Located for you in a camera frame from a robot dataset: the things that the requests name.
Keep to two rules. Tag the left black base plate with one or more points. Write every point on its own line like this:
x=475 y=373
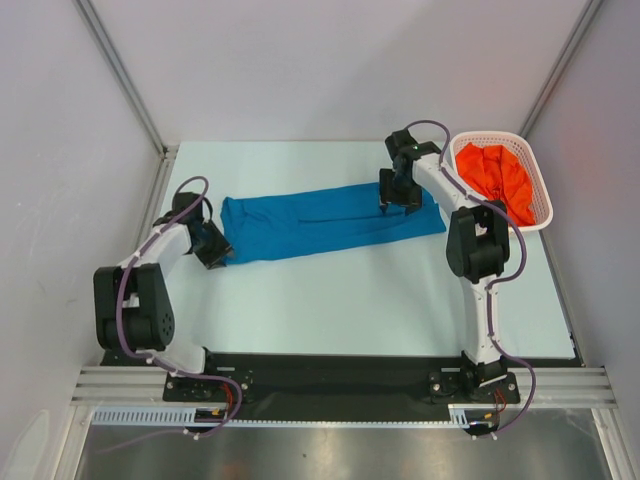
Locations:
x=187 y=389

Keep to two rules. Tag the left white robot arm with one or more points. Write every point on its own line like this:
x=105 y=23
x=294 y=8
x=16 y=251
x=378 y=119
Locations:
x=133 y=312

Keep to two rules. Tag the left aluminium corner post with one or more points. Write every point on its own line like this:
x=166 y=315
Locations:
x=107 y=48

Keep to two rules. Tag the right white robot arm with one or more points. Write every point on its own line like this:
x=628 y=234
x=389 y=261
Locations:
x=477 y=246

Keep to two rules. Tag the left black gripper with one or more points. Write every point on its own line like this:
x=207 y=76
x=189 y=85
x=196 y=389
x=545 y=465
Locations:
x=221 y=248

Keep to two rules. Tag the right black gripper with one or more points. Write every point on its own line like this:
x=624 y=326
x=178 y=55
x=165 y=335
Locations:
x=400 y=195

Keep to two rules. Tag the aluminium front rail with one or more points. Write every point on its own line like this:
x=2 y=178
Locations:
x=548 y=387

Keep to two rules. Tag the aluminium corner post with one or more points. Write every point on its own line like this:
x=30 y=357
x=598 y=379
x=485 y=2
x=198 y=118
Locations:
x=107 y=48
x=578 y=34

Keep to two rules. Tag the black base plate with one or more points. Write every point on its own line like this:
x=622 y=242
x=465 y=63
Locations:
x=187 y=389
x=456 y=387

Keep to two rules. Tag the blue t shirt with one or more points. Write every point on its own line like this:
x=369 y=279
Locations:
x=271 y=228

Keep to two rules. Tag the orange t shirt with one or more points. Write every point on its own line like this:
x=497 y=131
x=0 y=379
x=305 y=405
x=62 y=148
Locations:
x=496 y=173

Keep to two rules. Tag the white plastic basket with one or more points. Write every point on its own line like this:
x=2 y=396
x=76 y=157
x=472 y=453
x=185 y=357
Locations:
x=541 y=205

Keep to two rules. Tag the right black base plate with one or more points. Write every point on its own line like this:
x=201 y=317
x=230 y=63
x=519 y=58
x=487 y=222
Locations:
x=456 y=387

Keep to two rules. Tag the right aluminium corner post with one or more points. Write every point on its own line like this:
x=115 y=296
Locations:
x=578 y=34

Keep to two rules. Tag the white slotted cable duct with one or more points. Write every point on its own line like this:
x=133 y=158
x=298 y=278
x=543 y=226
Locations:
x=195 y=417

